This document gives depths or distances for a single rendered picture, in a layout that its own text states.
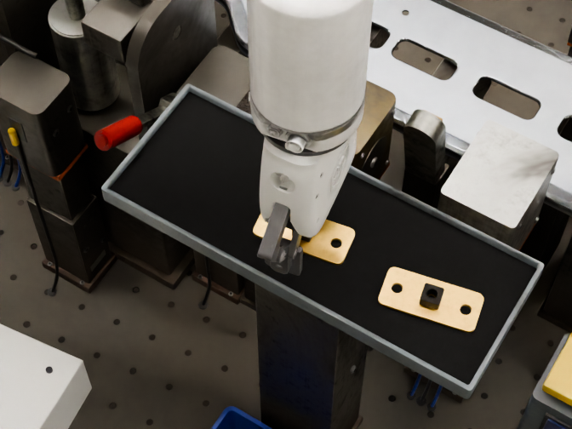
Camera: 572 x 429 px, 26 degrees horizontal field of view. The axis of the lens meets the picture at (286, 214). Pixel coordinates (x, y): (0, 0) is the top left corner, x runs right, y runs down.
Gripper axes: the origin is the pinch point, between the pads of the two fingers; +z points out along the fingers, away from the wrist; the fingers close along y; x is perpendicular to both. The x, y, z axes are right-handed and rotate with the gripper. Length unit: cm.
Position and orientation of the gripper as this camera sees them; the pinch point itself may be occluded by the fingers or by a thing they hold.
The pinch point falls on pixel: (304, 218)
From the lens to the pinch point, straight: 105.6
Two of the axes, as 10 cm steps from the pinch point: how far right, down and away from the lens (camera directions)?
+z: 0.0, 5.2, 8.5
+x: -9.2, -3.3, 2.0
